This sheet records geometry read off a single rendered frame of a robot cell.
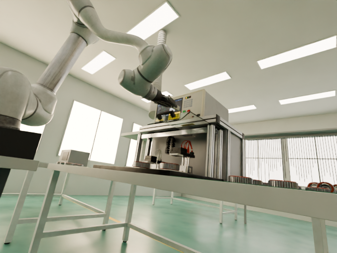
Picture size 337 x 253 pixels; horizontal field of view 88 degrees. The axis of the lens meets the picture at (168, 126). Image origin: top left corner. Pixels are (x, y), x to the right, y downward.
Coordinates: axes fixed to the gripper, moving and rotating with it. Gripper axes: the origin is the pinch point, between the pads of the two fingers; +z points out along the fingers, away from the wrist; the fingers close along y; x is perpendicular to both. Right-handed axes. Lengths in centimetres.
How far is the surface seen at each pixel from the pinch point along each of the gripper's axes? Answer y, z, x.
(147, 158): -20.5, 1.1, -33.0
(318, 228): 59, 110, -66
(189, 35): -97, 125, 211
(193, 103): 6.9, 9.5, 5.3
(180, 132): 1.3, 6.0, -15.6
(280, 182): 54, 11, -40
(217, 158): 22.7, 15.9, -29.8
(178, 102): -5.8, 9.5, 8.7
